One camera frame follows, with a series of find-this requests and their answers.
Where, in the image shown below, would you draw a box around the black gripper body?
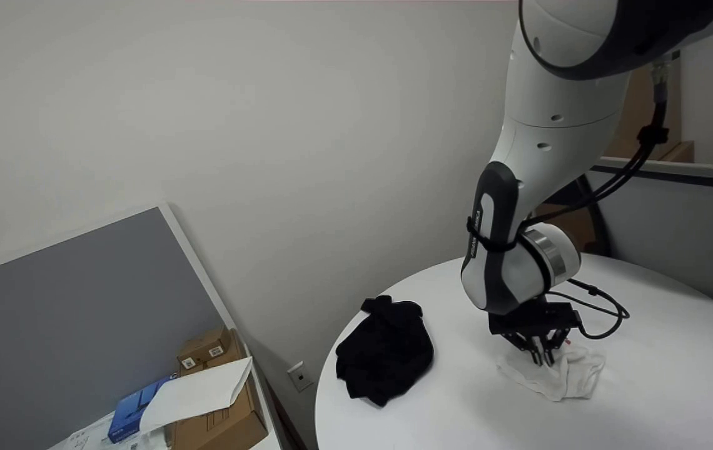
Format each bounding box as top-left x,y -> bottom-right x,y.
487,303 -> 579,345

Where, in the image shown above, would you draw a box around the white cloth with red stripe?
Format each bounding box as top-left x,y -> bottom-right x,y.
496,337 -> 606,403

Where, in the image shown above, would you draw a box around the cardboard box on desk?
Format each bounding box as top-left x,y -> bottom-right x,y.
165,330 -> 267,450

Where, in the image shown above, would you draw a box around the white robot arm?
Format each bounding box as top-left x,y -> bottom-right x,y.
461,0 -> 713,365

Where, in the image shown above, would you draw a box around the grey partition panel white frame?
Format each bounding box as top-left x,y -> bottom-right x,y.
0,201 -> 284,450

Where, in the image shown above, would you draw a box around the grey office chair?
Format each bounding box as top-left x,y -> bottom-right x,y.
597,160 -> 713,301

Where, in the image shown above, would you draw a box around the white paper sheet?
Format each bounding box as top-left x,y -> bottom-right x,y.
139,357 -> 252,436

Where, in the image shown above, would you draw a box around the stacked cardboard boxes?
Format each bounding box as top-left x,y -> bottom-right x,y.
537,53 -> 681,256

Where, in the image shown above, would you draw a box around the blue object on desk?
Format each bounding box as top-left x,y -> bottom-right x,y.
108,377 -> 165,443

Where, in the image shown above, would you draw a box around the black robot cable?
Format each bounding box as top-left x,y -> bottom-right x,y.
537,57 -> 674,342

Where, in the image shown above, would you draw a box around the black crumpled cloth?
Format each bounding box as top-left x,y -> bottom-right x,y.
335,295 -> 434,408

